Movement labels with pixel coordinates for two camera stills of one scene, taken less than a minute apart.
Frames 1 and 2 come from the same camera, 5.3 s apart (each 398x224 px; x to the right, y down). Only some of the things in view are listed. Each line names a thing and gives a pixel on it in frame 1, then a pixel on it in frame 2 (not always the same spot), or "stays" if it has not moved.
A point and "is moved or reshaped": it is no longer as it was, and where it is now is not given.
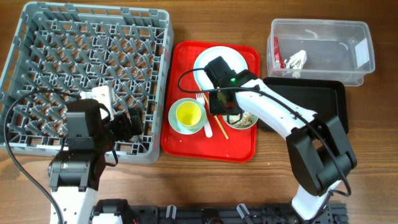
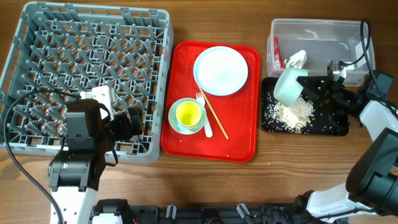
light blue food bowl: x=248 y=119 to x=287 y=89
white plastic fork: x=209 y=134 stays
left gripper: x=126 y=132 stays
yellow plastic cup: x=188 y=114 stays
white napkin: x=296 y=61 stays
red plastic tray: x=178 y=82 stays
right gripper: x=214 y=107 to x=324 y=82
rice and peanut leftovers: x=247 y=119 is moved or reshaped
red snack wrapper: x=277 y=53 stays
